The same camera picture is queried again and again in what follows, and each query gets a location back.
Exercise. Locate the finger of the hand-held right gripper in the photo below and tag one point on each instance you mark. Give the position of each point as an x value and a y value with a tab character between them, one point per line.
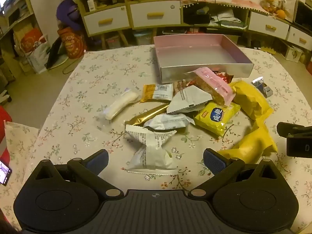
295	130

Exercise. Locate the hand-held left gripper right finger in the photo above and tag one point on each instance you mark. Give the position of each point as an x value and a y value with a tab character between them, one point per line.
214	162

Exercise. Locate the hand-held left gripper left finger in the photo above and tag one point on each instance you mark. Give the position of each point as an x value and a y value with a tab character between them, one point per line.
97	160

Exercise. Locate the yellow square packet blue label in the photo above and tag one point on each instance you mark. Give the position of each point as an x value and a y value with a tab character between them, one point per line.
214	121

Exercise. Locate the yellow pillow snack packet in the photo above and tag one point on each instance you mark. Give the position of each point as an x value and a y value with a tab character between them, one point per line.
253	143
251	100

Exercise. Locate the white twisted snack packet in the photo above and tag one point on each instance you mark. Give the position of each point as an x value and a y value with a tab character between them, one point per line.
151	151

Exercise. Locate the blue silver chocolate packet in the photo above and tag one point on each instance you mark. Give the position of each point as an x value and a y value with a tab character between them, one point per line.
262	86

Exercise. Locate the white rice roll clear packet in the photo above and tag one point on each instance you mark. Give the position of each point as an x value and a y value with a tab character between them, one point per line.
121	103

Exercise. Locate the gold foil snack bar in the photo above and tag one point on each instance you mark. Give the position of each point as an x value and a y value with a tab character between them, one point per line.
146	117

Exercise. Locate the white triangular snack packet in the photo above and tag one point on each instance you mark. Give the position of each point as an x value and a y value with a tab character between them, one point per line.
187	100

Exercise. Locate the pink snack packet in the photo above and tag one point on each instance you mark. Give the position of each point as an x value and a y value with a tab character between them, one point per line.
214	85

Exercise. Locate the orange packet white label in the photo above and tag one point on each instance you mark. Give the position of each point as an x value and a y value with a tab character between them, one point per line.
151	91

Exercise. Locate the pink cardboard box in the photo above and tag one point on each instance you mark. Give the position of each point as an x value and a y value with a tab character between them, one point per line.
195	53

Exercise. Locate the white printed carton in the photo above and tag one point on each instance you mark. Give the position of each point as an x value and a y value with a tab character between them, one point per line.
293	53

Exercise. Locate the floral tablecloth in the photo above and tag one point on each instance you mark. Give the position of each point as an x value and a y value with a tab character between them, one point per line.
97	78

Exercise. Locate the yellow foam piece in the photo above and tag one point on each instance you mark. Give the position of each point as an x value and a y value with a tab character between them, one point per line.
269	50

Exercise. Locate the smartphone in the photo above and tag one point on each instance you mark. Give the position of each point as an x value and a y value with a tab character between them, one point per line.
4	173

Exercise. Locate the white chair base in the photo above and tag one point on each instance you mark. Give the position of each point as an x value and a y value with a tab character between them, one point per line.
4	98

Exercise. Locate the black flat board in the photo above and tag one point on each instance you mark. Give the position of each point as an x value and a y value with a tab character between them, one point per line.
54	53

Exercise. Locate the grey storage bin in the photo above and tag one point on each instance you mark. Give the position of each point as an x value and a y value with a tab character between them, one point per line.
113	42

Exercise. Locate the orange printed bag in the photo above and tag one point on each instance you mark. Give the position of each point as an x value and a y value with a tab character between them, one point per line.
72	43

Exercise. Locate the white red shopping bag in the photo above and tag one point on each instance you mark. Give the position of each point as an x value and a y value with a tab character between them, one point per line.
34	51

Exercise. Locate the pile of papers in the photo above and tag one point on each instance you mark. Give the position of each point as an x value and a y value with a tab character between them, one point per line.
228	19

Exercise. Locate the blue lid storage bin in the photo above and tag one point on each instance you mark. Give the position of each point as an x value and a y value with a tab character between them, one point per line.
142	37

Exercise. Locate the small white carton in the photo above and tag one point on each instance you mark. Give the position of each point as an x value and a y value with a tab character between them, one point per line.
91	4

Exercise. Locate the side shelf unit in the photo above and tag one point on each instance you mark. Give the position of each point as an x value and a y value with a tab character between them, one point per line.
17	17

